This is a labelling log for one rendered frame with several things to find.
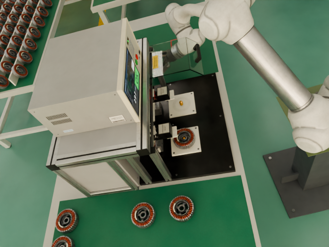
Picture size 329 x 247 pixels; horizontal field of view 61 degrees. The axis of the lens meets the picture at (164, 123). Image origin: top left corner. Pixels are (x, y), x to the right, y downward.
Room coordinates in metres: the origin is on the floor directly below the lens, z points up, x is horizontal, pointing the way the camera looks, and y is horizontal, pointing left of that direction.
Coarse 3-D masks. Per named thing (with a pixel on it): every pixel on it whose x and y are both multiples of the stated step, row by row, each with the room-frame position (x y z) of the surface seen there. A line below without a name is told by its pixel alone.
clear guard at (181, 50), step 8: (176, 40) 1.19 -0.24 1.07; (184, 40) 1.16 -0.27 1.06; (192, 40) 1.17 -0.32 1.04; (152, 48) 1.22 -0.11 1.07; (160, 48) 1.19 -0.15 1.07; (168, 48) 1.16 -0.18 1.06; (176, 48) 1.13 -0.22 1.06; (184, 48) 1.11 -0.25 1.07; (192, 48) 1.11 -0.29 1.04; (160, 56) 1.13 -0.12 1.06; (168, 56) 1.10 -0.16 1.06; (176, 56) 1.08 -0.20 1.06; (184, 56) 1.05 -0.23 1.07; (192, 56) 1.05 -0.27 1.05; (152, 64) 1.10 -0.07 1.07; (160, 64) 1.07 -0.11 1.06; (168, 64) 1.05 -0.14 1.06; (176, 64) 1.02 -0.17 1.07; (184, 64) 1.00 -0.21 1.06; (192, 64) 0.99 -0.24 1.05; (200, 64) 1.00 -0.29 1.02; (152, 72) 1.05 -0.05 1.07; (160, 72) 1.02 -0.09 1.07; (168, 72) 1.00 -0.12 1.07; (176, 72) 0.98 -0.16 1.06; (200, 72) 0.95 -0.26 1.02
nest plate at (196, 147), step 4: (188, 128) 0.84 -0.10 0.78; (192, 128) 0.83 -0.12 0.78; (196, 128) 0.82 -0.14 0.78; (196, 132) 0.80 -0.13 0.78; (188, 136) 0.80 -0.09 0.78; (196, 136) 0.78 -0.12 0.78; (172, 140) 0.82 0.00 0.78; (180, 140) 0.80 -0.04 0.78; (196, 140) 0.76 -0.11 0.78; (172, 144) 0.80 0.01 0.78; (196, 144) 0.74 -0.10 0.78; (172, 148) 0.77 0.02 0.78; (176, 148) 0.76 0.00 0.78; (188, 148) 0.73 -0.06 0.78; (192, 148) 0.72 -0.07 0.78; (196, 148) 0.71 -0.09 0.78; (200, 148) 0.70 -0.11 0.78; (172, 152) 0.75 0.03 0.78; (176, 152) 0.74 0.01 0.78; (180, 152) 0.73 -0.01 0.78; (184, 152) 0.72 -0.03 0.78; (188, 152) 0.71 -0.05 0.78; (192, 152) 0.71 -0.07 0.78
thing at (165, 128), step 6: (162, 126) 0.82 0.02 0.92; (168, 126) 0.81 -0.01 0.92; (174, 126) 0.82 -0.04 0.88; (162, 132) 0.79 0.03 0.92; (168, 132) 0.78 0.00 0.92; (174, 132) 0.79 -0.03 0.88; (150, 138) 0.81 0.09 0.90; (156, 138) 0.79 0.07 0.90; (162, 138) 0.78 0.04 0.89; (168, 138) 0.78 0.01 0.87; (156, 144) 0.81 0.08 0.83
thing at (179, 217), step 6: (174, 198) 0.52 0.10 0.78; (180, 198) 0.51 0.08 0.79; (186, 198) 0.50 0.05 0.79; (174, 204) 0.50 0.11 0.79; (192, 204) 0.46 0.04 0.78; (174, 210) 0.47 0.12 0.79; (180, 210) 0.46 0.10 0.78; (186, 210) 0.46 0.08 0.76; (192, 210) 0.44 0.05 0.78; (174, 216) 0.45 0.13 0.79; (180, 216) 0.44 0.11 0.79; (186, 216) 0.43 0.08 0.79
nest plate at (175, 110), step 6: (174, 96) 1.09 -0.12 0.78; (180, 96) 1.08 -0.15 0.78; (186, 96) 1.06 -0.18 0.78; (192, 96) 1.04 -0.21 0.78; (168, 102) 1.07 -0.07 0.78; (174, 102) 1.05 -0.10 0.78; (186, 102) 1.01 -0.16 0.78; (192, 102) 0.99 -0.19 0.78; (174, 108) 1.01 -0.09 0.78; (180, 108) 0.99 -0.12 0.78; (186, 108) 0.97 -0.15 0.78; (192, 108) 0.96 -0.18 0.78; (174, 114) 0.97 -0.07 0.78; (180, 114) 0.95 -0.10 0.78; (186, 114) 0.94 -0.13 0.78
